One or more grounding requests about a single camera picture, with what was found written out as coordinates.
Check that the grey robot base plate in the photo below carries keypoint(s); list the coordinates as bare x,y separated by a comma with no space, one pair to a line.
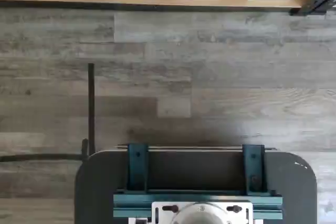
99,182

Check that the silver metal rod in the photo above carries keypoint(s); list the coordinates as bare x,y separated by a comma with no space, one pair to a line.
194,148

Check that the teal metal frame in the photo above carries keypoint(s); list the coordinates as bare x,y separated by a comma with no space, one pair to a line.
136,166

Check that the white mounting plate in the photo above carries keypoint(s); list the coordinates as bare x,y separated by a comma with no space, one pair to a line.
160,212

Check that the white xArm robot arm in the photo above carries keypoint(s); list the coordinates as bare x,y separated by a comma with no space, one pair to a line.
202,214

